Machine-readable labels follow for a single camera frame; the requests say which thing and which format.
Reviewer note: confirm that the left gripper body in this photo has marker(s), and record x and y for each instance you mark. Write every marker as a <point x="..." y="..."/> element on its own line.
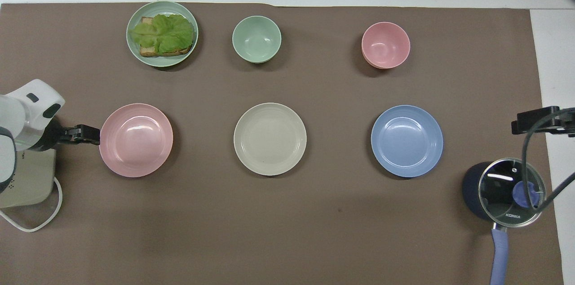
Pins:
<point x="48" y="136"/>

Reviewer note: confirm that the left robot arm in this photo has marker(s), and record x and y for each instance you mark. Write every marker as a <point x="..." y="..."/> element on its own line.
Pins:
<point x="27" y="114"/>

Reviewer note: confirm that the beige appliance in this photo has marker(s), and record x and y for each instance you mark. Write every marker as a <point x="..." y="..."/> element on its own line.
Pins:
<point x="31" y="177"/>

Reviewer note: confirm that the pink plate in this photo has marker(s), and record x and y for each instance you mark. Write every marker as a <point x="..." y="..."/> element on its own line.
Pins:
<point x="136" y="140"/>

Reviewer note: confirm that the green plate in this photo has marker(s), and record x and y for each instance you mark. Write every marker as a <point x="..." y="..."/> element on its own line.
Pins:
<point x="134" y="53"/>

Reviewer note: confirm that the toast slice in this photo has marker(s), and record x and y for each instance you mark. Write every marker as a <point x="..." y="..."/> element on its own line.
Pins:
<point x="148" y="51"/>

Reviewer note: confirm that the green lettuce leaf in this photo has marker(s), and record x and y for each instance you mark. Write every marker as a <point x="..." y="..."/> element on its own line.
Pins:
<point x="164" y="33"/>

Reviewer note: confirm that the beige plate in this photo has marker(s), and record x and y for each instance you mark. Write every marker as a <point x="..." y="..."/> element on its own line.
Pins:
<point x="270" y="139"/>

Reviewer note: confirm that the green bowl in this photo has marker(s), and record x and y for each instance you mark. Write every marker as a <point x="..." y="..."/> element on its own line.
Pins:
<point x="256" y="39"/>

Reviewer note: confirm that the pink bowl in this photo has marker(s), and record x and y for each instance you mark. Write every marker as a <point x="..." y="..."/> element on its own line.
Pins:
<point x="385" y="45"/>

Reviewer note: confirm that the blue plate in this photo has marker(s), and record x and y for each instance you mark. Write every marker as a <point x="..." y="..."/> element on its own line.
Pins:
<point x="407" y="141"/>

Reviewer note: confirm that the glass pot lid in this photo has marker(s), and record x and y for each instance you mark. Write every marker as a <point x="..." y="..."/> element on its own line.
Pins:
<point x="498" y="190"/>

